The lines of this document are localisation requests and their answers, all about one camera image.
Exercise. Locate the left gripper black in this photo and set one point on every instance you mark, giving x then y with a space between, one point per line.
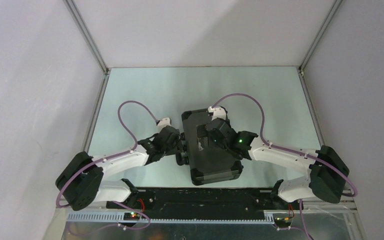
178 147

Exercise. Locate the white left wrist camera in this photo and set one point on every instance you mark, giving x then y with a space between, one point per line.
162 123

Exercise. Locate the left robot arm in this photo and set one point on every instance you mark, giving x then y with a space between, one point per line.
87 179

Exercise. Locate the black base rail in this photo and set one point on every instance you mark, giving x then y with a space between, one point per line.
220 204

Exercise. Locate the black poker set case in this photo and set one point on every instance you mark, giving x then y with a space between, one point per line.
208 162

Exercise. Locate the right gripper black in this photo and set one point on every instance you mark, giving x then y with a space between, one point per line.
201 133

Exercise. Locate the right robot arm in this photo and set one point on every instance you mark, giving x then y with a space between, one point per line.
324 173

